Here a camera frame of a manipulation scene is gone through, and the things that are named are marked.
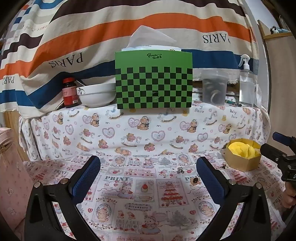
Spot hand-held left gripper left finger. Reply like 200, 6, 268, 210
24, 155, 101, 241

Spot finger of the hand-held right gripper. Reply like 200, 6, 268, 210
260, 143, 292, 163
272, 132, 296, 147

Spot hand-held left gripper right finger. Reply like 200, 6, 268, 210
196, 157, 271, 241

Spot gold hexagonal box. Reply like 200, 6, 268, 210
224, 138, 262, 172

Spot person's right hand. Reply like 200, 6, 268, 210
282, 181, 296, 209

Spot yellow cloth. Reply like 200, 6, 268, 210
228, 140, 261, 159

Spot pink strawberry printed tablecloth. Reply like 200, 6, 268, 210
23, 152, 287, 241

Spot clear spray bottle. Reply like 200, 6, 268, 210
238, 54, 255, 106

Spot wooden cabinet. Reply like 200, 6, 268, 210
257, 16, 296, 145

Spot pink bag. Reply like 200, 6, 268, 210
0, 127, 35, 234

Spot bear printed cloth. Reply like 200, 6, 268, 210
19, 101, 271, 161

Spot clear plastic tub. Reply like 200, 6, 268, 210
200, 70, 229, 105

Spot white ceramic bowl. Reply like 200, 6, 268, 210
77, 84, 116, 108

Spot red jar with black lid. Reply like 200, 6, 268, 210
62, 77, 79, 109

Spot small figurine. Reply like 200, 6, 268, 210
270, 26, 289, 34

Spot green checkered box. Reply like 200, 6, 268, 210
115, 49, 193, 110

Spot white tissue paper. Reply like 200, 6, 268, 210
122, 25, 182, 52

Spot striped printed cloth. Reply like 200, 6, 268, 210
0, 0, 260, 113

